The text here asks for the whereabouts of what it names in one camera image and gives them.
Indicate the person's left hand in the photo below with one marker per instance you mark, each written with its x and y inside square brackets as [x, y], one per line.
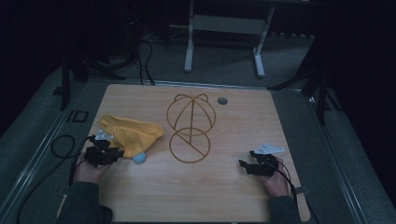
[88, 173]

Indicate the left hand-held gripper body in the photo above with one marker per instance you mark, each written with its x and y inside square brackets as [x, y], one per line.
[99, 155]

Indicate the white metal desk frame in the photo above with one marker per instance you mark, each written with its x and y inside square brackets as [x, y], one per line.
[229, 25]

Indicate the person's right hand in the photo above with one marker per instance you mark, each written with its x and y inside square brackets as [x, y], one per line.
[277, 183]

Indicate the grey metal table clip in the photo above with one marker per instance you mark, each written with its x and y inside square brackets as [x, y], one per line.
[302, 189]

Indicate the black rectangular floor frame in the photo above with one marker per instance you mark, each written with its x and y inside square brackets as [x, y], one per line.
[77, 116]

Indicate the black stand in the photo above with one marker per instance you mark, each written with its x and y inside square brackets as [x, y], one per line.
[67, 79]
[316, 84]

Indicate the yellow hat with blue pompom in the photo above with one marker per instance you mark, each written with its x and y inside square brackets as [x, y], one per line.
[132, 137]

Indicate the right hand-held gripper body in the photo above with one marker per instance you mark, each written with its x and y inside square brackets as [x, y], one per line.
[267, 161]

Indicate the grey round table grommet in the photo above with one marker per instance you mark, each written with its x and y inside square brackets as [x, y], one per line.
[222, 100]

